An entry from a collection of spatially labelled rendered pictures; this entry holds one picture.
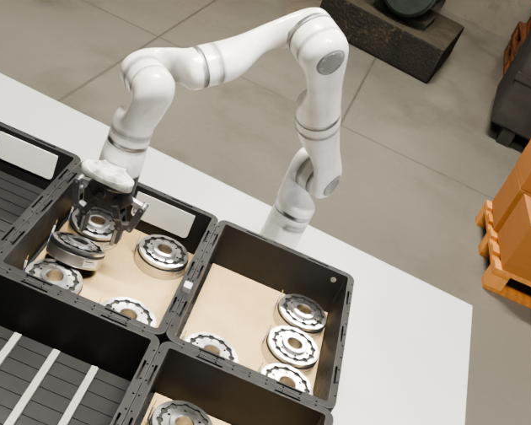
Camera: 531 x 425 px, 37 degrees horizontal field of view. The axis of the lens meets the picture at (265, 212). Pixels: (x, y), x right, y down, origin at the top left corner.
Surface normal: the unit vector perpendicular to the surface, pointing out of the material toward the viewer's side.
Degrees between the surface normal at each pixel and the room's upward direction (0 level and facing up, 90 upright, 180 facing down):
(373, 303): 0
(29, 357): 0
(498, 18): 90
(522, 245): 90
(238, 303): 0
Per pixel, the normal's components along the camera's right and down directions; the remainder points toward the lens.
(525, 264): -0.18, 0.48
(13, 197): 0.36, -0.78
